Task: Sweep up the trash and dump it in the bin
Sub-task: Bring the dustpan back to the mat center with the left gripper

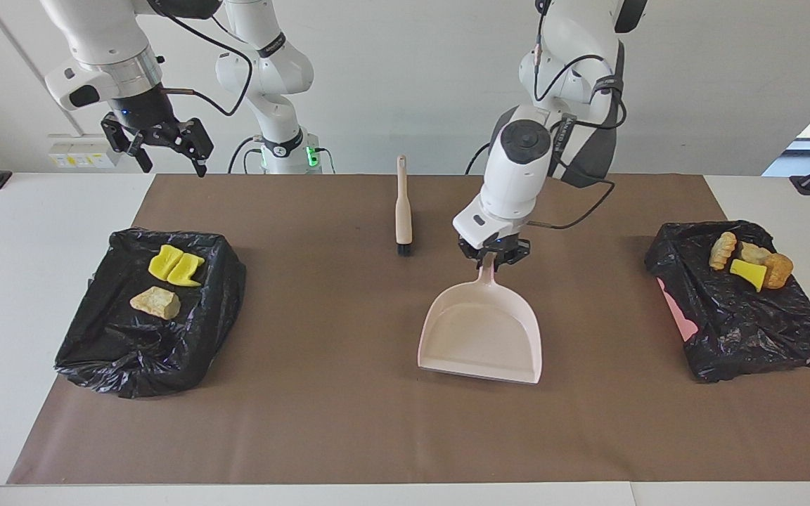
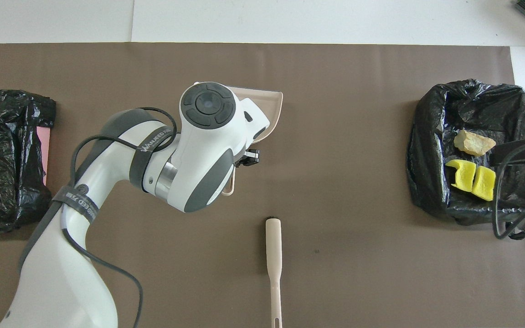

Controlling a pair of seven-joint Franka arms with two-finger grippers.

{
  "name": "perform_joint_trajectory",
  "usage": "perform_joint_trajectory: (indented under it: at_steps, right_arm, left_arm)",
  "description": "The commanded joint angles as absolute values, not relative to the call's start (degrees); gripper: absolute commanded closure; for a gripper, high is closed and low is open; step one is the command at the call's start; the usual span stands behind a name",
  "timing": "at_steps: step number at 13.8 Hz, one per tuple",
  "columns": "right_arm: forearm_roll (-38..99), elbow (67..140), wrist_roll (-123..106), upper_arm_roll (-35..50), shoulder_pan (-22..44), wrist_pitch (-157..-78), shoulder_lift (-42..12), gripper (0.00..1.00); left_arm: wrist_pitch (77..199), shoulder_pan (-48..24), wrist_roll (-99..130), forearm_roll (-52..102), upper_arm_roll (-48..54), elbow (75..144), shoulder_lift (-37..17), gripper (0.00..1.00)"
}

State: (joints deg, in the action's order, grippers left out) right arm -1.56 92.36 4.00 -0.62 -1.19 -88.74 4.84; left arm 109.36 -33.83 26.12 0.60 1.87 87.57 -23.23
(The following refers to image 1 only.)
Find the beige brush black bristles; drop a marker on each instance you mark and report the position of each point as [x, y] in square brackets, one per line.
[403, 211]

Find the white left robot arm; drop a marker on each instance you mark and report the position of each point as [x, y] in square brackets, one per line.
[517, 176]

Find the pink trash bin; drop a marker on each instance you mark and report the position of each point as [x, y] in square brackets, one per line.
[676, 313]

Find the yellow sponge piece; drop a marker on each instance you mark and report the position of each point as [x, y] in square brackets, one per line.
[163, 262]
[187, 270]
[749, 273]

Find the brown bread roll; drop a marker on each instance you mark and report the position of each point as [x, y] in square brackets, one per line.
[779, 271]

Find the beige sponge chunk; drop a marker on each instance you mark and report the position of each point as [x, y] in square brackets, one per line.
[722, 250]
[754, 253]
[155, 302]

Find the black plastic trash bag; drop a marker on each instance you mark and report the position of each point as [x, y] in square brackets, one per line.
[742, 323]
[152, 351]

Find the white wall socket box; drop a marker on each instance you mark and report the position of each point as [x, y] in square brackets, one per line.
[81, 153]

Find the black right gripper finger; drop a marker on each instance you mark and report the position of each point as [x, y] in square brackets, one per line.
[124, 137]
[200, 144]

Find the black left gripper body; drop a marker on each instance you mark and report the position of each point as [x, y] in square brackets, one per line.
[493, 246]

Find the brown paper table mat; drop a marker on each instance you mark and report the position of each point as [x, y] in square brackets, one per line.
[377, 443]

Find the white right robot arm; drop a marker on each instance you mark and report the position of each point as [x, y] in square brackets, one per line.
[271, 70]

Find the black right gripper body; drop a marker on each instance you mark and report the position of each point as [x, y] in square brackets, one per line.
[145, 116]

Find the pink plastic dustpan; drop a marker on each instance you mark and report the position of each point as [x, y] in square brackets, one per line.
[482, 337]

